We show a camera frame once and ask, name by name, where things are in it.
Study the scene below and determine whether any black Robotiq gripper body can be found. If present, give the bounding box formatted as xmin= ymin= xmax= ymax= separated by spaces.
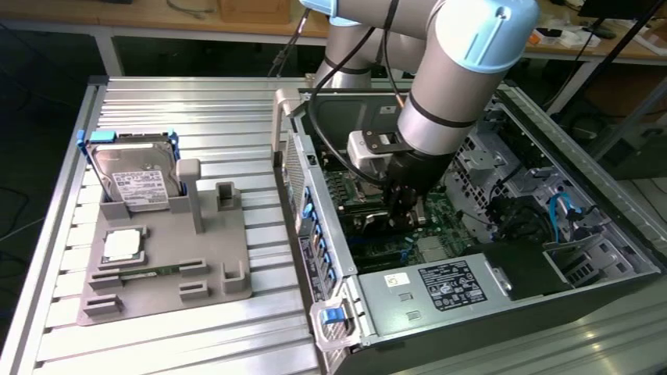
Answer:
xmin=385 ymin=150 xmax=455 ymax=195

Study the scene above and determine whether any green motherboard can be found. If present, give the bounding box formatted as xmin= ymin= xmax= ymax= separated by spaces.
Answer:
xmin=322 ymin=155 xmax=474 ymax=274

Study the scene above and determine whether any CPU socket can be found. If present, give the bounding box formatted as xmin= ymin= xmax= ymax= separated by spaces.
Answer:
xmin=353 ymin=173 xmax=389 ymax=201

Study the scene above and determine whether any metal disk bay cage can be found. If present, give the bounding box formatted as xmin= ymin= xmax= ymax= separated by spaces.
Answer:
xmin=450 ymin=124 xmax=526 ymax=220

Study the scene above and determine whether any grey power supply unit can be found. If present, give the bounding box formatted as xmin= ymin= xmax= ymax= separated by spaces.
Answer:
xmin=357 ymin=255 xmax=518 ymax=338

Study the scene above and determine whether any black plastic air shroud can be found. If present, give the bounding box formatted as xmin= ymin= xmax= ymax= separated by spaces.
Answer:
xmin=458 ymin=237 xmax=574 ymax=302

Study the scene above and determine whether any open black PC case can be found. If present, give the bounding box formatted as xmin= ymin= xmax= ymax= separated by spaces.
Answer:
xmin=270 ymin=80 xmax=667 ymax=375

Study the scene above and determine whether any grey plastic parts rack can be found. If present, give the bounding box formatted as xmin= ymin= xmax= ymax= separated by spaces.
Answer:
xmin=77 ymin=158 xmax=255 ymax=327

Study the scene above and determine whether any white and orange box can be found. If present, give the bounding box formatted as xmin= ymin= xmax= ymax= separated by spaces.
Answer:
xmin=529 ymin=25 xmax=602 ymax=50

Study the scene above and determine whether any green RAM stick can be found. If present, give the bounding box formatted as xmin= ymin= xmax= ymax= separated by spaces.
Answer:
xmin=119 ymin=264 xmax=185 ymax=279

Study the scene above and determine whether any hard disk with blue carrier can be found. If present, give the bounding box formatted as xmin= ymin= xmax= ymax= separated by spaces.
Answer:
xmin=77 ymin=130 xmax=185 ymax=214

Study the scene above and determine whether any silver CPU chip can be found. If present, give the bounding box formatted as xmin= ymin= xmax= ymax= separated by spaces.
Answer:
xmin=103 ymin=229 xmax=147 ymax=263

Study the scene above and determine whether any black slanted pole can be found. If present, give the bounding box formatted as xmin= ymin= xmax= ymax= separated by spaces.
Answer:
xmin=603 ymin=0 xmax=661 ymax=71

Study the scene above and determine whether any black computer monitor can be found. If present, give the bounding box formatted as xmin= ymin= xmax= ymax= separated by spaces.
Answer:
xmin=577 ymin=0 xmax=667 ymax=40

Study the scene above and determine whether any wooden desk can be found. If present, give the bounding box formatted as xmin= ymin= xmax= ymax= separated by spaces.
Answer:
xmin=0 ymin=0 xmax=667 ymax=66

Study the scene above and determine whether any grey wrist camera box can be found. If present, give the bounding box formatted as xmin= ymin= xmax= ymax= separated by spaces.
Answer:
xmin=346 ymin=129 xmax=413 ymax=181

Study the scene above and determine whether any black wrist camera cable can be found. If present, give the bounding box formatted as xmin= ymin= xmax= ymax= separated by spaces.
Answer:
xmin=307 ymin=0 xmax=409 ymax=185

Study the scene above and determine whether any blue data wire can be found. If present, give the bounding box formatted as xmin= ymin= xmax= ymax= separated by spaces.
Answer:
xmin=546 ymin=189 xmax=575 ymax=245

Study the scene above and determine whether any hanging black cable with plug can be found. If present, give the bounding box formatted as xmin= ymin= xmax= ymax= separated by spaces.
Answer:
xmin=269 ymin=7 xmax=314 ymax=77

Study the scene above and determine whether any grey cable on desk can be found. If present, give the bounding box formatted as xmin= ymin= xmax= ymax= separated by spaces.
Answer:
xmin=165 ymin=0 xmax=218 ymax=20

